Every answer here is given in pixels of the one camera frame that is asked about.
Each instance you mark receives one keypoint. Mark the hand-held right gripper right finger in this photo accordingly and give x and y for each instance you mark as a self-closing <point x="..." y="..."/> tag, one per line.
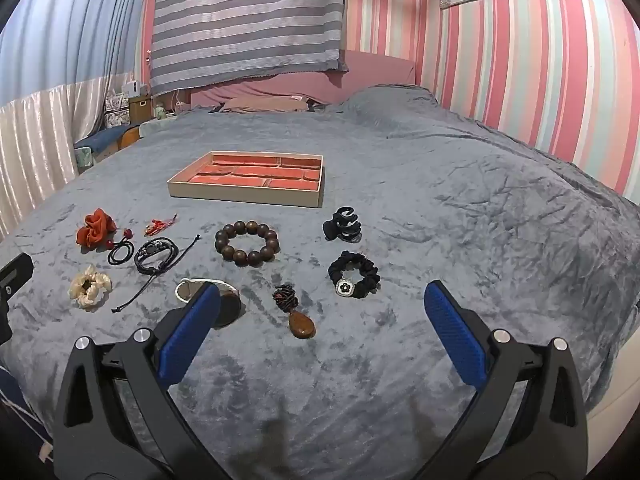
<point x="455" y="335"/>

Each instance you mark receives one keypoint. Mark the blue cushion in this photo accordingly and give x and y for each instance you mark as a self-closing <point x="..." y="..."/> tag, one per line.
<point x="102" y="139"/>

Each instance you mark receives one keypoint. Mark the cream satin curtain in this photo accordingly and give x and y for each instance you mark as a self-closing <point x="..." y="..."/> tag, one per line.
<point x="35" y="140"/>

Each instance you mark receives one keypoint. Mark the grey plush blanket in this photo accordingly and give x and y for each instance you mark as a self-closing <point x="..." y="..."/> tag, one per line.
<point x="425" y="170"/>

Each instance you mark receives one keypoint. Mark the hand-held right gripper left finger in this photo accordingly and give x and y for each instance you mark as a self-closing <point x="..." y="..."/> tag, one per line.
<point x="190" y="332"/>

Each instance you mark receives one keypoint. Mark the beige jewelry tray red lining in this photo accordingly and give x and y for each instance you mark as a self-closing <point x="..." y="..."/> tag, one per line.
<point x="240" y="192"/>

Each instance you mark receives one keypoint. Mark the red fabric scrunchie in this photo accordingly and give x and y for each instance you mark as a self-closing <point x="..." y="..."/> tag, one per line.
<point x="95" y="230"/>

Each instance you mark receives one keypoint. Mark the pink headboard cover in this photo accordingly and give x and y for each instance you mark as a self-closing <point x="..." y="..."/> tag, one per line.
<point x="380" y="67"/>

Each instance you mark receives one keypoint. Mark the black hair claw clip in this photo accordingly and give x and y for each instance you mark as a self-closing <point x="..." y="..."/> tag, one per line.
<point x="340" y="227"/>

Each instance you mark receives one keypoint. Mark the teal small box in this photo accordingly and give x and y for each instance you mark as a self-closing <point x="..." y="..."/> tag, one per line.
<point x="84" y="159"/>

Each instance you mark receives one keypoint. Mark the pink pillow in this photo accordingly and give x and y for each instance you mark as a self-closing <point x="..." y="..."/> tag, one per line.
<point x="265" y="104"/>

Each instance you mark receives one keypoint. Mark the striped grey pillow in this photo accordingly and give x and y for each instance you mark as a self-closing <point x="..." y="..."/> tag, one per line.
<point x="240" y="15"/>

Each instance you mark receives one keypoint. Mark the floral patterned box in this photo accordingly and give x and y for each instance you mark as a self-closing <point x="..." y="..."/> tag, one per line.
<point x="117" y="110"/>

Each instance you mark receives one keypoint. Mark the brown cardboard box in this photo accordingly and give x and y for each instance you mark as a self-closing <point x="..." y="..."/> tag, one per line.
<point x="139" y="109"/>

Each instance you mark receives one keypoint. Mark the black scrunchie with flower charm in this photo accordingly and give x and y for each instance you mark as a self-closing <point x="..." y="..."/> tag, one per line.
<point x="367" y="272"/>

